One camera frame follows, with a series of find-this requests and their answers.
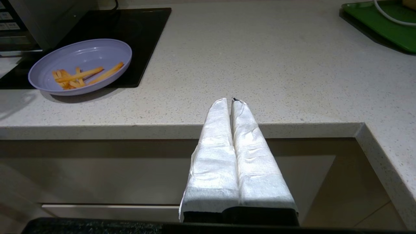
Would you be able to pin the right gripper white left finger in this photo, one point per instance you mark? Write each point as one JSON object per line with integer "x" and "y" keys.
{"x": 214, "y": 162}

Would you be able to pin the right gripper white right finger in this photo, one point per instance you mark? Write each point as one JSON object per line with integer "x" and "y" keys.
{"x": 256, "y": 169}

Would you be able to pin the purple plastic plate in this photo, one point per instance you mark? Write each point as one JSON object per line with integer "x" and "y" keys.
{"x": 87, "y": 53}

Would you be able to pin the silver Panasonic microwave oven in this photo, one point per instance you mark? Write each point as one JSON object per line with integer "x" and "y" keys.
{"x": 48, "y": 22}

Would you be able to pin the grey cabinet front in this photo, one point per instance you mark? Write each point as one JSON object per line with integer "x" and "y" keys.
{"x": 97, "y": 175}

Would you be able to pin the orange french fry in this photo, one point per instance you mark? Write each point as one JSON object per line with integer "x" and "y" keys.
{"x": 56, "y": 76}
{"x": 80, "y": 80}
{"x": 63, "y": 75}
{"x": 81, "y": 74}
{"x": 97, "y": 80}
{"x": 114, "y": 68}

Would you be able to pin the black induction cooktop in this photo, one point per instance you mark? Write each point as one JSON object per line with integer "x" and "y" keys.
{"x": 143, "y": 35}

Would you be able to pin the green plastic tray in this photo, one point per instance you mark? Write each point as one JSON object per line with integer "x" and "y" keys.
{"x": 383, "y": 29}

